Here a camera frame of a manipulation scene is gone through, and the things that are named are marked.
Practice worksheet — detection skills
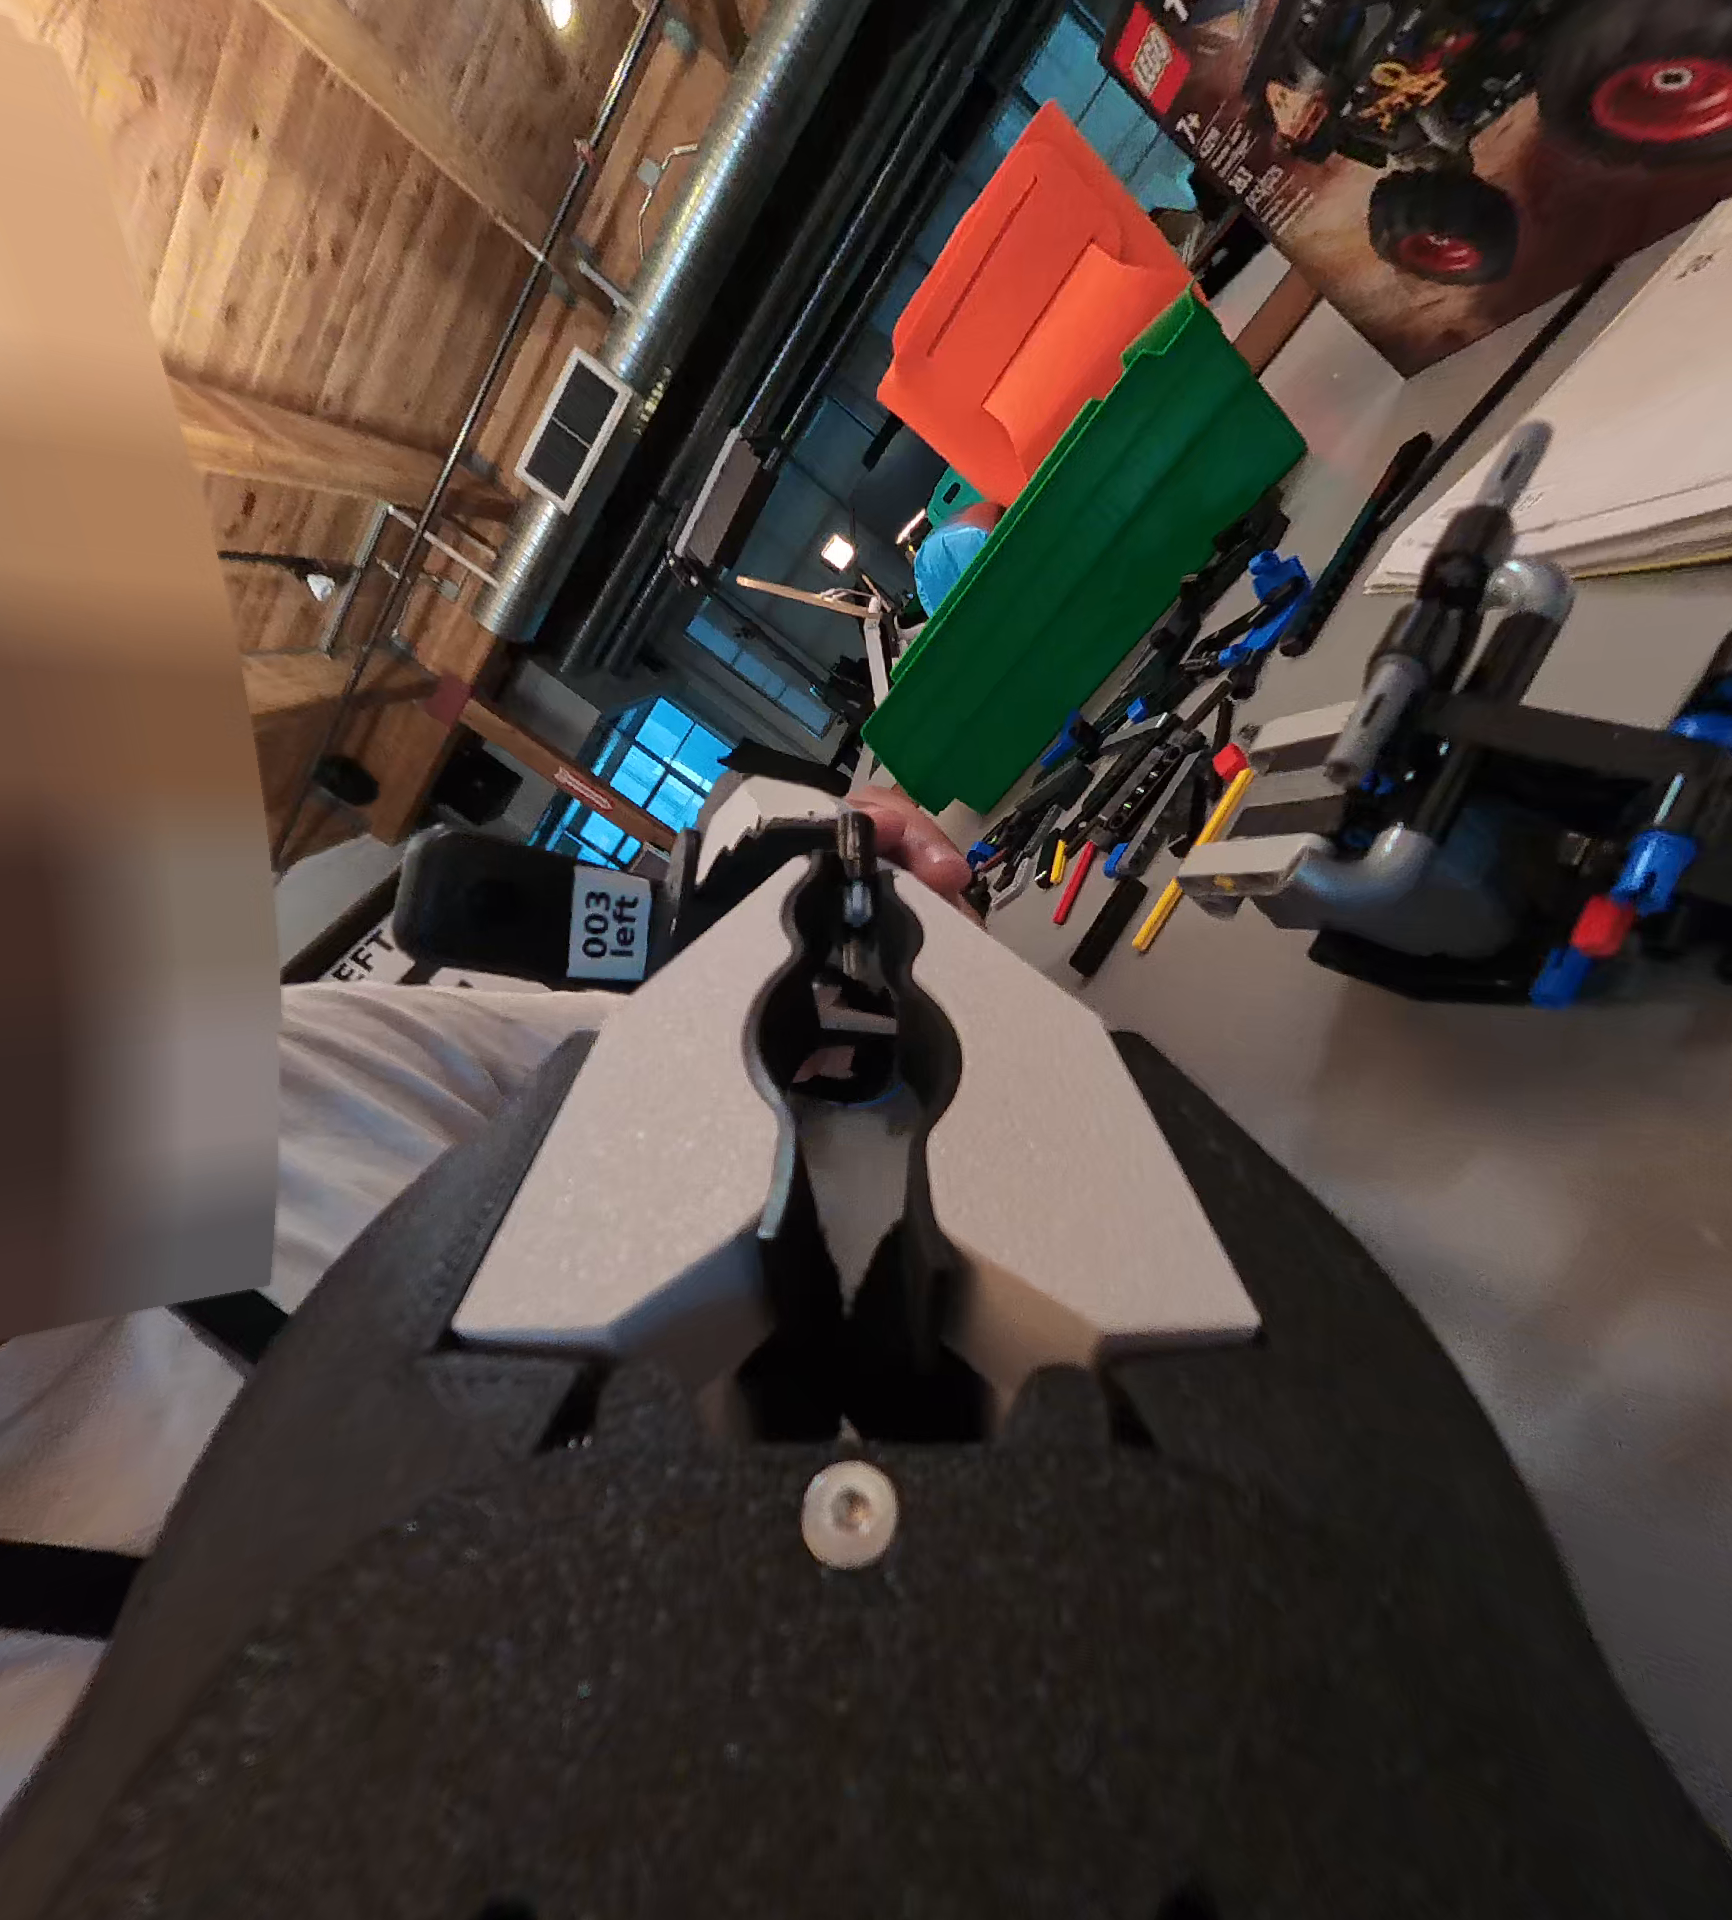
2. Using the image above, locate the silver ventilation duct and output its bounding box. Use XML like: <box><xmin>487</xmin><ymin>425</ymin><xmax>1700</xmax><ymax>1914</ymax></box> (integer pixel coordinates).
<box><xmin>468</xmin><ymin>0</ymin><xmax>884</xmax><ymax>649</ymax></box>

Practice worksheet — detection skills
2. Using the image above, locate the white air vent grille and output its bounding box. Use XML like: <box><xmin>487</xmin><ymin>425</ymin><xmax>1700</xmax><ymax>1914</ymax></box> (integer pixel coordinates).
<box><xmin>513</xmin><ymin>349</ymin><xmax>637</xmax><ymax>504</ymax></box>

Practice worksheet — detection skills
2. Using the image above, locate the green plastic bin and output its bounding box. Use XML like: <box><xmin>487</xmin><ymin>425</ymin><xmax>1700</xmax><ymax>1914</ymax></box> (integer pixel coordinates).
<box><xmin>860</xmin><ymin>284</ymin><xmax>1311</xmax><ymax>821</ymax></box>

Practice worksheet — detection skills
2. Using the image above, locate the small black lego assembly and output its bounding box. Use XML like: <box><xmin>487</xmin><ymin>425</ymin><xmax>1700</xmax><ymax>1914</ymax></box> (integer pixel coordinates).
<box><xmin>837</xmin><ymin>811</ymin><xmax>880</xmax><ymax>963</ymax></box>

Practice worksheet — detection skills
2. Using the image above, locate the black and white sign board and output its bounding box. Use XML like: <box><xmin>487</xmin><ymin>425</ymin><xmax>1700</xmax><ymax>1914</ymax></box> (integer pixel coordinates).
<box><xmin>289</xmin><ymin>927</ymin><xmax>427</xmax><ymax>992</ymax></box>

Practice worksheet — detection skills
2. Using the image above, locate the lego set box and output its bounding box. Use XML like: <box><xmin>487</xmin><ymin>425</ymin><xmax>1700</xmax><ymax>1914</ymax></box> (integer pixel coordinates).
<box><xmin>1099</xmin><ymin>0</ymin><xmax>1732</xmax><ymax>379</ymax></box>

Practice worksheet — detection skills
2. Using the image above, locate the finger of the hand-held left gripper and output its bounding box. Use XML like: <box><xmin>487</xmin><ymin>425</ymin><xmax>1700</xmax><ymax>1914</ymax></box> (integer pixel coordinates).
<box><xmin>692</xmin><ymin>773</ymin><xmax>851</xmax><ymax>902</ymax></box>

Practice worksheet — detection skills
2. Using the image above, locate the pile of loose lego pieces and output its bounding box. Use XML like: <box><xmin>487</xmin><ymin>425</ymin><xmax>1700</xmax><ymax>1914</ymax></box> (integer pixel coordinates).
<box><xmin>962</xmin><ymin>503</ymin><xmax>1327</xmax><ymax>978</ymax></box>

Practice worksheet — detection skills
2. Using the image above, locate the paned window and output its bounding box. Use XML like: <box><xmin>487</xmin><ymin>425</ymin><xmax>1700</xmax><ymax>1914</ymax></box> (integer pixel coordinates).
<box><xmin>536</xmin><ymin>690</ymin><xmax>727</xmax><ymax>865</ymax></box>

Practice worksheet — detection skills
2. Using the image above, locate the long black lego beam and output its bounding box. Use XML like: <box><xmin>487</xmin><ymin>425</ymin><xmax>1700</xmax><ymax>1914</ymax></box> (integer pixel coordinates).
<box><xmin>1278</xmin><ymin>432</ymin><xmax>1437</xmax><ymax>661</ymax></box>

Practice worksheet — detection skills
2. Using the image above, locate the person's left hand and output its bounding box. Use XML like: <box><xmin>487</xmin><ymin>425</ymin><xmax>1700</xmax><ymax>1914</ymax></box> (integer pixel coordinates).
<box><xmin>859</xmin><ymin>789</ymin><xmax>993</xmax><ymax>921</ymax></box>

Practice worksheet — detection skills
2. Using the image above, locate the black harness strap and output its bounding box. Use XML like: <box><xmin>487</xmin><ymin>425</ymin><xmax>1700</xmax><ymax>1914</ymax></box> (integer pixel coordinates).
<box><xmin>0</xmin><ymin>1290</ymin><xmax>290</xmax><ymax>1645</ymax></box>

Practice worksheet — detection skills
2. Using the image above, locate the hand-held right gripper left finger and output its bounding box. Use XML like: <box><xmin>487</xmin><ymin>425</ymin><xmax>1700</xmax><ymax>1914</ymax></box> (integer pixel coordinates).
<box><xmin>450</xmin><ymin>852</ymin><xmax>856</xmax><ymax>1442</ymax></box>

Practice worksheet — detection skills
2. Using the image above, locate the partly built lego model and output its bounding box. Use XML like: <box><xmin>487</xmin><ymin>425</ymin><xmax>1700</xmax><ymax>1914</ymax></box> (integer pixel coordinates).
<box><xmin>1178</xmin><ymin>421</ymin><xmax>1732</xmax><ymax>1010</ymax></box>

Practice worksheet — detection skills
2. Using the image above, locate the long yellow lego axle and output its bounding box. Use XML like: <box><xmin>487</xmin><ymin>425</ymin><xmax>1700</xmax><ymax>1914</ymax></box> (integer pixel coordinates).
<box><xmin>1131</xmin><ymin>764</ymin><xmax>1259</xmax><ymax>955</ymax></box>

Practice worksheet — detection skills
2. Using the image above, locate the lego instruction booklet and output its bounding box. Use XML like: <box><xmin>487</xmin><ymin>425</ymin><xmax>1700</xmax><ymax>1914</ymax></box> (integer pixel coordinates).
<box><xmin>1364</xmin><ymin>151</ymin><xmax>1732</xmax><ymax>595</ymax></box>

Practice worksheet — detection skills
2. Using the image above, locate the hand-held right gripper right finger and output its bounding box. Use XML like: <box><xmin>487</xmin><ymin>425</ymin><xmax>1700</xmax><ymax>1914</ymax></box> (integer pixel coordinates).
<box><xmin>849</xmin><ymin>852</ymin><xmax>1266</xmax><ymax>1442</ymax></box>

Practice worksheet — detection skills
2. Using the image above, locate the studio light panel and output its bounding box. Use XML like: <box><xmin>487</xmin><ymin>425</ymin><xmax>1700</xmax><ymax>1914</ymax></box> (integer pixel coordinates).
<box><xmin>671</xmin><ymin>427</ymin><xmax>778</xmax><ymax>565</ymax></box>

